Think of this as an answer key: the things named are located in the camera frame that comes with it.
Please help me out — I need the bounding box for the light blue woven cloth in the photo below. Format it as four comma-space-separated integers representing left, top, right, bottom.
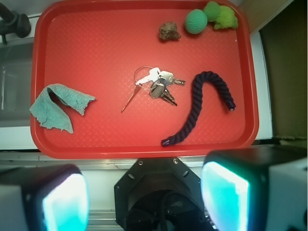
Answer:
29, 84, 96, 134

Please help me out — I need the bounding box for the dark brown cardboard panel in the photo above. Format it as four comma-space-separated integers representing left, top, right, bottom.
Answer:
260, 0, 308, 140

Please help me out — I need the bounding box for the brown rock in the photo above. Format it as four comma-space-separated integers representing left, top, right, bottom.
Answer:
158, 21, 181, 41

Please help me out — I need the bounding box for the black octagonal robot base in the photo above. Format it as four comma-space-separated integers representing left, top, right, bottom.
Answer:
114, 157, 214, 231

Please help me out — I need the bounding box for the red plastic tray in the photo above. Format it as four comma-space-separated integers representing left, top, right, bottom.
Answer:
30, 0, 259, 159

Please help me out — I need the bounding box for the dark navy twisted rope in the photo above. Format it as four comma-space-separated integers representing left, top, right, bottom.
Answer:
161, 71, 237, 147

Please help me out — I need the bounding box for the black clamp knob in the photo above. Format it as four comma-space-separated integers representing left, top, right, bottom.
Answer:
0, 3, 31, 45

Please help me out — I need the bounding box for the lime green plush toy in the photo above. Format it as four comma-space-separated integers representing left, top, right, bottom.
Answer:
203, 1, 239, 30

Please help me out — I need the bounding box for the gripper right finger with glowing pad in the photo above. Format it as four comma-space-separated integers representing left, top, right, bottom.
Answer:
201, 146, 308, 231

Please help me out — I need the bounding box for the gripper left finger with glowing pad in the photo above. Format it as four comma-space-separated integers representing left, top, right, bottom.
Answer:
0, 164, 90, 231

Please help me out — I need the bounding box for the bunch of silver keys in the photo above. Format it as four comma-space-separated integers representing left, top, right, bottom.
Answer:
121, 66, 186, 113

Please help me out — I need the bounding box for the green dimpled ball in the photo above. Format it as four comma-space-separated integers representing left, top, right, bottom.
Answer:
184, 9, 208, 35

